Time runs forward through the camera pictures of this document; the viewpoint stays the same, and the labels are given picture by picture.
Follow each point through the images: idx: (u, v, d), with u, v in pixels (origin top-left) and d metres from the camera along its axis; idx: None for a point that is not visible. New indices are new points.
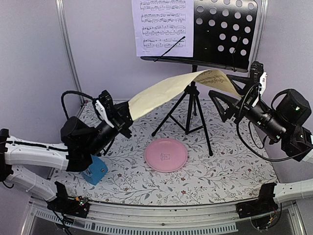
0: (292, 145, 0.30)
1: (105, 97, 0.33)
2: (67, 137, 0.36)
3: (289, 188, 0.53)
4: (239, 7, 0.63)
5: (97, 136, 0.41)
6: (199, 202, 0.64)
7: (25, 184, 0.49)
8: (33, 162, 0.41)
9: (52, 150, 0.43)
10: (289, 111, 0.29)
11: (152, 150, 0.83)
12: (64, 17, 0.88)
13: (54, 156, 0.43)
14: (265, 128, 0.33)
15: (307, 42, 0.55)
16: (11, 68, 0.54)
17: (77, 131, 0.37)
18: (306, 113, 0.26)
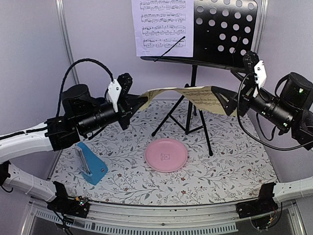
0: (302, 131, 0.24)
1: (125, 79, 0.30)
2: (70, 99, 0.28)
3: (289, 187, 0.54)
4: (239, 8, 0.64)
5: (96, 117, 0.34)
6: (199, 202, 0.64)
7: (24, 185, 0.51)
8: (22, 150, 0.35)
9: (30, 133, 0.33)
10: (294, 96, 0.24)
11: (152, 150, 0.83)
12: (64, 17, 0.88)
13: (34, 139, 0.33)
14: (270, 118, 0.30)
15: (307, 42, 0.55)
16: (10, 68, 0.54)
17: (85, 97, 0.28)
18: (312, 94, 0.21)
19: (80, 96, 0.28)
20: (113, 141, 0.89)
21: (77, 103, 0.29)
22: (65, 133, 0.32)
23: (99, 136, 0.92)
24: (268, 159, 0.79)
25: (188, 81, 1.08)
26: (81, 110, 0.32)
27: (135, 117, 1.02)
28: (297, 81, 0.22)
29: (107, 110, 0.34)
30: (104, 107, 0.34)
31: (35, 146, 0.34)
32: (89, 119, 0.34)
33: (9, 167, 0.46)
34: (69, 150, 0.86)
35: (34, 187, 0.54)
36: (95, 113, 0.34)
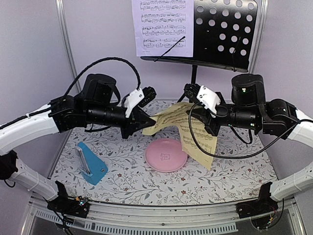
0: (268, 123, 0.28)
1: (150, 93, 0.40)
2: (101, 83, 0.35)
3: (284, 184, 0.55)
4: (239, 7, 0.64)
5: (106, 113, 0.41)
6: (199, 202, 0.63)
7: (29, 182, 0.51)
8: (24, 137, 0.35)
9: (33, 117, 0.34)
10: (244, 95, 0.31)
11: (150, 153, 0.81)
12: (64, 17, 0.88)
13: (37, 122, 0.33)
14: (238, 123, 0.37)
15: (307, 42, 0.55)
16: (10, 67, 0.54)
17: (113, 87, 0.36)
18: (252, 87, 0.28)
19: (111, 84, 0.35)
20: (113, 141, 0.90)
21: (103, 90, 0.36)
22: (69, 111, 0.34)
23: (99, 136, 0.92)
24: (268, 159, 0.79)
25: (188, 81, 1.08)
26: (102, 99, 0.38)
27: None
28: (240, 83, 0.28)
29: (120, 113, 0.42)
30: (116, 109, 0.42)
31: (41, 129, 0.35)
32: (100, 111, 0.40)
33: (17, 161, 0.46)
34: (68, 150, 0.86)
35: (39, 183, 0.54)
36: (106, 111, 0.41)
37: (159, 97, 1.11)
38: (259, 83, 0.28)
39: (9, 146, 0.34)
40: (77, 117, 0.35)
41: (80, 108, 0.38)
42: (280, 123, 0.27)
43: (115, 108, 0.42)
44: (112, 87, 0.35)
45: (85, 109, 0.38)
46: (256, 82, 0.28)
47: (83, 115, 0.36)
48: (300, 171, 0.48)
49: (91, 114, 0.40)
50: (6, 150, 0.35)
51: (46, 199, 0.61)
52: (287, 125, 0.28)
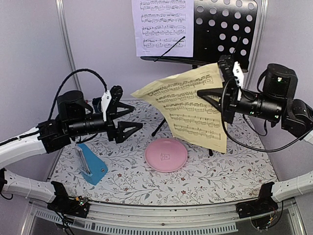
0: (290, 120, 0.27)
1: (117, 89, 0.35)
2: (67, 102, 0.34)
3: (286, 185, 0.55)
4: (239, 7, 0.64)
5: (85, 123, 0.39)
6: (199, 202, 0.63)
7: (21, 189, 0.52)
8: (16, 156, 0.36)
9: (23, 138, 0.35)
10: (277, 86, 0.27)
11: (151, 153, 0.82)
12: (64, 17, 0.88)
13: (26, 145, 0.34)
14: (260, 114, 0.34)
15: (307, 42, 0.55)
16: (10, 68, 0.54)
17: (80, 102, 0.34)
18: (289, 81, 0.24)
19: (77, 100, 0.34)
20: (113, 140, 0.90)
21: (73, 106, 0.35)
22: (55, 135, 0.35)
23: (99, 136, 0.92)
24: (268, 159, 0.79)
25: None
26: (76, 114, 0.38)
27: (135, 117, 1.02)
28: (277, 72, 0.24)
29: (97, 119, 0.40)
30: (94, 117, 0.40)
31: (31, 150, 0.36)
32: (79, 123, 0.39)
33: (6, 173, 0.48)
34: (68, 150, 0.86)
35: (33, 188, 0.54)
36: (85, 120, 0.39)
37: None
38: (295, 78, 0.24)
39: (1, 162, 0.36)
40: (60, 138, 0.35)
41: (61, 129, 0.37)
42: (301, 122, 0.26)
43: (93, 115, 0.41)
44: (79, 102, 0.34)
45: (66, 129, 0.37)
46: (292, 76, 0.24)
47: (64, 135, 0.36)
48: (304, 175, 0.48)
49: (73, 130, 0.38)
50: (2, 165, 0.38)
51: (46, 200, 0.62)
52: (307, 125, 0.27)
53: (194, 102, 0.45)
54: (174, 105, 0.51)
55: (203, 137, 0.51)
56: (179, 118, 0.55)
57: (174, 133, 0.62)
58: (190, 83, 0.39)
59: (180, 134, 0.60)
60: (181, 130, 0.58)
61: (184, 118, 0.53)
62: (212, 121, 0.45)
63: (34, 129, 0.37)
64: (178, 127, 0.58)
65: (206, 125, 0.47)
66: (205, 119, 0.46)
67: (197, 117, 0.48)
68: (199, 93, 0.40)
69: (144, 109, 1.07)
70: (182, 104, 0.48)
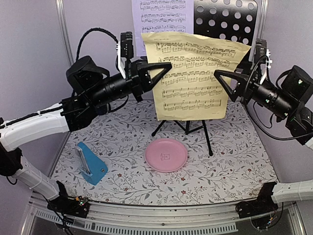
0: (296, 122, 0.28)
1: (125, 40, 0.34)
2: (76, 72, 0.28)
3: (288, 188, 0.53)
4: (239, 7, 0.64)
5: (105, 88, 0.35)
6: (199, 202, 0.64)
7: (32, 181, 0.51)
8: (40, 133, 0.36)
9: (43, 114, 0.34)
10: (294, 87, 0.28)
11: (151, 153, 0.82)
12: (64, 17, 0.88)
13: (47, 119, 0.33)
14: (272, 107, 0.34)
15: (307, 43, 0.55)
16: (9, 69, 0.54)
17: (89, 67, 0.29)
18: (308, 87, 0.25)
19: (85, 67, 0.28)
20: (113, 141, 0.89)
21: (83, 75, 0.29)
22: (79, 111, 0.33)
23: (99, 136, 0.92)
24: (268, 159, 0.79)
25: None
26: (88, 83, 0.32)
27: (135, 117, 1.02)
28: (299, 75, 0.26)
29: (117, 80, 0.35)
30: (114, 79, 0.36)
31: (51, 126, 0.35)
32: (100, 90, 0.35)
33: (22, 158, 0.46)
34: (68, 150, 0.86)
35: (42, 182, 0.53)
36: (105, 84, 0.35)
37: None
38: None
39: (24, 140, 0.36)
40: (84, 112, 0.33)
41: (83, 103, 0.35)
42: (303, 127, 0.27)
43: (111, 78, 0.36)
44: (88, 68, 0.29)
45: (87, 101, 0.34)
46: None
47: (87, 108, 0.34)
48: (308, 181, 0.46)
49: (96, 100, 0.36)
50: (16, 145, 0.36)
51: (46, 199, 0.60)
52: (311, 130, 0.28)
53: (199, 69, 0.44)
54: (173, 77, 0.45)
55: (202, 107, 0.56)
56: (174, 94, 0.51)
57: (160, 114, 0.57)
58: (208, 51, 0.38)
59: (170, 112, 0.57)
60: (172, 108, 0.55)
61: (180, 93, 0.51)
62: (213, 88, 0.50)
63: (58, 105, 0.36)
64: (168, 106, 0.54)
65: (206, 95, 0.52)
66: (206, 88, 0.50)
67: (198, 88, 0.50)
68: (215, 72, 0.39)
69: (144, 109, 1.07)
70: (185, 73, 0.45)
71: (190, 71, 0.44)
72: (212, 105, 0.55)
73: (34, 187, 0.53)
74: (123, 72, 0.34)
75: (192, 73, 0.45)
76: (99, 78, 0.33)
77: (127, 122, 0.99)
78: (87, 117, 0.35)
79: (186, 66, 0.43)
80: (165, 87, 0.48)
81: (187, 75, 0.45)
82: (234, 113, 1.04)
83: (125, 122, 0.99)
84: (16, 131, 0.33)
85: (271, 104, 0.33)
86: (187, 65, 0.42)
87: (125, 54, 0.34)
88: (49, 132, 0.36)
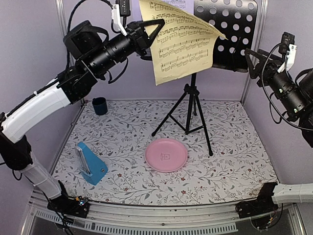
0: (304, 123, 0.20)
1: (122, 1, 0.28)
2: (73, 35, 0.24)
3: (289, 189, 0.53)
4: (239, 7, 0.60)
5: (106, 53, 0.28)
6: (199, 202, 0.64)
7: (37, 177, 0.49)
8: (42, 115, 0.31)
9: (39, 93, 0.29)
10: None
11: (151, 152, 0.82)
12: (65, 17, 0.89)
13: (45, 98, 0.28)
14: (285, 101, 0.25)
15: (307, 42, 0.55)
16: (10, 68, 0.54)
17: (87, 28, 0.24)
18: None
19: (82, 28, 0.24)
20: (113, 141, 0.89)
21: (81, 37, 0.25)
22: (77, 78, 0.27)
23: (99, 136, 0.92)
24: (268, 159, 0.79)
25: (188, 81, 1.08)
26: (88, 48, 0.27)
27: (135, 117, 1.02)
28: None
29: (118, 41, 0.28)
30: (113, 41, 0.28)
31: (51, 105, 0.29)
32: (100, 56, 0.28)
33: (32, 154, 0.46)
34: (68, 150, 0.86)
35: (47, 180, 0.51)
36: (105, 48, 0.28)
37: (159, 98, 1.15)
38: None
39: (28, 126, 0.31)
40: (83, 80, 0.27)
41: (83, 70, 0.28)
42: None
43: (111, 41, 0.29)
44: (86, 29, 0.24)
45: (86, 66, 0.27)
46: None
47: (86, 74, 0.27)
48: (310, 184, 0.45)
49: (98, 67, 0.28)
50: (20, 133, 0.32)
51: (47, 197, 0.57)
52: None
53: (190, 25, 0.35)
54: (166, 34, 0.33)
55: (194, 63, 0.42)
56: (169, 53, 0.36)
57: (158, 81, 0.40)
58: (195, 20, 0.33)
59: (167, 77, 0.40)
60: (168, 72, 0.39)
61: (174, 50, 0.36)
62: (202, 40, 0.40)
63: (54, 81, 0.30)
64: (166, 69, 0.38)
65: (197, 47, 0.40)
66: (195, 41, 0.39)
67: (190, 41, 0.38)
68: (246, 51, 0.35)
69: (144, 109, 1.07)
70: (176, 28, 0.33)
71: (182, 26, 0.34)
72: (201, 58, 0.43)
73: (37, 183, 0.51)
74: (123, 28, 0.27)
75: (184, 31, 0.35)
76: (95, 39, 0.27)
77: (127, 122, 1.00)
78: (88, 86, 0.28)
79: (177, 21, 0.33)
80: (159, 46, 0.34)
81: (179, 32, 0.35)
82: (234, 113, 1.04)
83: (125, 122, 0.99)
84: (16, 118, 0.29)
85: (284, 98, 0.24)
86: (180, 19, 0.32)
87: (124, 11, 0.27)
88: (50, 112, 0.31)
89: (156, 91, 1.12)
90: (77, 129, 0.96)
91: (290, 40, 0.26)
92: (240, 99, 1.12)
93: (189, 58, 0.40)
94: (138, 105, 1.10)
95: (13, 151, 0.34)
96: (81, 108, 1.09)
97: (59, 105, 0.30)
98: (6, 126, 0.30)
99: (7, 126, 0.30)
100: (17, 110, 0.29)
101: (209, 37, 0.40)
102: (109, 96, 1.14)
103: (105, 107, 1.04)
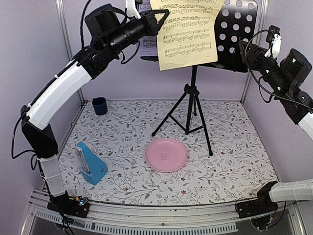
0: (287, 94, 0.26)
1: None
2: (97, 14, 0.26)
3: (286, 185, 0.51)
4: (239, 7, 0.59)
5: (125, 35, 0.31)
6: (199, 202, 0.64)
7: (52, 171, 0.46)
8: (64, 98, 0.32)
9: (60, 76, 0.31)
10: (290, 68, 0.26)
11: (150, 152, 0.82)
12: (65, 17, 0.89)
13: (66, 77, 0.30)
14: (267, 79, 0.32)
15: (307, 42, 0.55)
16: (11, 68, 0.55)
17: (111, 9, 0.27)
18: (299, 68, 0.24)
19: (106, 8, 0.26)
20: (113, 141, 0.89)
21: (104, 18, 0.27)
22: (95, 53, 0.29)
23: (99, 136, 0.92)
24: (268, 159, 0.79)
25: (187, 81, 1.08)
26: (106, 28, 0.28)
27: (135, 117, 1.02)
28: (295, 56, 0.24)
29: (134, 25, 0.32)
30: (130, 24, 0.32)
31: (72, 85, 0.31)
32: (120, 37, 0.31)
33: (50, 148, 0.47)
34: (68, 151, 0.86)
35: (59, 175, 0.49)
36: (123, 30, 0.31)
37: (159, 98, 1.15)
38: (307, 69, 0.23)
39: (51, 112, 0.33)
40: (102, 55, 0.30)
41: (100, 46, 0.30)
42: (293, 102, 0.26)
43: (127, 24, 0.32)
44: (110, 10, 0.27)
45: (106, 43, 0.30)
46: (304, 66, 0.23)
47: (105, 50, 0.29)
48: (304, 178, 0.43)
49: (116, 46, 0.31)
50: (45, 120, 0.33)
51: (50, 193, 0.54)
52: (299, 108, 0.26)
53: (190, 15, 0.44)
54: (170, 23, 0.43)
55: (197, 54, 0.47)
56: (173, 40, 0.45)
57: (162, 67, 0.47)
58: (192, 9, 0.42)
59: (170, 62, 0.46)
60: (172, 58, 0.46)
61: (178, 37, 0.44)
62: (202, 32, 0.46)
63: (71, 62, 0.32)
64: (169, 55, 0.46)
65: (199, 38, 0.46)
66: (196, 32, 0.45)
67: (192, 32, 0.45)
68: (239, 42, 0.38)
69: (144, 109, 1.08)
70: (179, 18, 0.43)
71: (183, 16, 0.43)
72: (204, 50, 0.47)
73: (49, 176, 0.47)
74: (138, 12, 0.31)
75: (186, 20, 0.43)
76: (115, 20, 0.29)
77: (127, 122, 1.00)
78: (106, 60, 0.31)
79: (179, 10, 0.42)
80: (164, 33, 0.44)
81: (182, 20, 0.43)
82: (234, 113, 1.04)
83: (125, 122, 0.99)
84: (41, 103, 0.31)
85: (267, 77, 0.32)
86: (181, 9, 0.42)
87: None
88: (71, 93, 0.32)
89: (156, 91, 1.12)
90: (77, 129, 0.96)
91: (276, 32, 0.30)
92: (240, 99, 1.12)
93: (191, 47, 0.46)
94: (138, 105, 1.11)
95: (44, 137, 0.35)
96: (81, 108, 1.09)
97: (81, 82, 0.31)
98: (33, 113, 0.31)
99: (34, 113, 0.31)
100: (42, 96, 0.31)
101: (208, 30, 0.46)
102: (109, 96, 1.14)
103: (105, 107, 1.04)
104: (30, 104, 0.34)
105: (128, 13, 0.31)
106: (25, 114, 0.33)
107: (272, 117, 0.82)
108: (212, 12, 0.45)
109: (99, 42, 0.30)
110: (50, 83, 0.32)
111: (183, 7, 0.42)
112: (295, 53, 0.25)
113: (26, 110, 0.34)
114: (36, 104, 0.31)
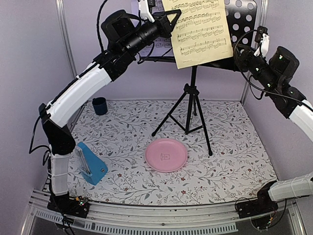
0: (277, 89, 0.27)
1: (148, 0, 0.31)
2: (113, 21, 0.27)
3: (283, 183, 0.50)
4: (239, 7, 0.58)
5: (141, 37, 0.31)
6: (199, 202, 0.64)
7: (60, 170, 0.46)
8: (84, 98, 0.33)
9: (82, 77, 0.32)
10: (278, 64, 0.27)
11: (151, 153, 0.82)
12: (65, 17, 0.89)
13: (88, 78, 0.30)
14: (257, 77, 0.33)
15: (307, 42, 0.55)
16: (11, 68, 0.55)
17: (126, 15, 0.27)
18: (287, 63, 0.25)
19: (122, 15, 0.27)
20: (114, 141, 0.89)
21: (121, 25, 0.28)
22: (115, 59, 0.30)
23: (99, 136, 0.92)
24: (268, 159, 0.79)
25: (187, 81, 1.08)
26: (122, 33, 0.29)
27: (135, 117, 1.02)
28: (282, 52, 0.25)
29: (148, 29, 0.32)
30: (145, 27, 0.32)
31: (92, 85, 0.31)
32: (135, 40, 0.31)
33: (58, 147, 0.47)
34: None
35: (65, 175, 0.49)
36: (138, 33, 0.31)
37: (159, 98, 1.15)
38: (295, 64, 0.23)
39: (70, 112, 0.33)
40: (122, 58, 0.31)
41: (119, 51, 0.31)
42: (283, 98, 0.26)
43: (141, 26, 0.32)
44: (126, 16, 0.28)
45: (123, 47, 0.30)
46: (292, 62, 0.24)
47: (124, 54, 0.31)
48: (303, 176, 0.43)
49: (133, 49, 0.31)
50: (64, 119, 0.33)
51: (53, 192, 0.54)
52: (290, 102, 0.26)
53: (201, 12, 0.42)
54: (183, 21, 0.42)
55: (214, 52, 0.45)
56: (188, 38, 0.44)
57: (179, 65, 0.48)
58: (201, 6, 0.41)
59: (187, 61, 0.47)
60: (188, 55, 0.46)
61: (192, 35, 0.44)
62: (216, 28, 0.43)
63: (92, 64, 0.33)
64: (185, 53, 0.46)
65: (214, 35, 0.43)
66: (210, 29, 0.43)
67: (206, 29, 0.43)
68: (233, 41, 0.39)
69: (144, 109, 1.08)
70: (191, 16, 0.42)
71: (194, 13, 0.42)
72: (220, 46, 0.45)
73: (56, 175, 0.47)
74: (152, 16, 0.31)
75: (197, 17, 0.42)
76: (130, 24, 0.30)
77: (127, 122, 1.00)
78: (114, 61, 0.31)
79: (190, 8, 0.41)
80: (178, 32, 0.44)
81: (193, 17, 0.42)
82: (234, 113, 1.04)
83: (125, 122, 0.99)
84: (62, 103, 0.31)
85: (257, 75, 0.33)
86: (191, 6, 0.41)
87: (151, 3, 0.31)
88: (90, 94, 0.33)
89: (156, 91, 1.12)
90: (77, 129, 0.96)
91: (264, 32, 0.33)
92: (240, 99, 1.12)
93: (207, 44, 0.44)
94: (138, 105, 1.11)
95: (63, 134, 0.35)
96: (81, 108, 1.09)
97: (101, 84, 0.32)
98: (54, 111, 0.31)
99: (55, 112, 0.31)
100: (63, 96, 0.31)
101: (222, 25, 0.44)
102: (109, 96, 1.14)
103: (105, 107, 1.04)
104: (51, 103, 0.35)
105: (142, 15, 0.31)
106: (44, 113, 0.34)
107: (272, 116, 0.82)
108: (221, 7, 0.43)
109: (117, 46, 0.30)
110: (71, 83, 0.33)
111: (193, 4, 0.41)
112: (281, 50, 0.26)
113: (44, 110, 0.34)
114: (57, 102, 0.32)
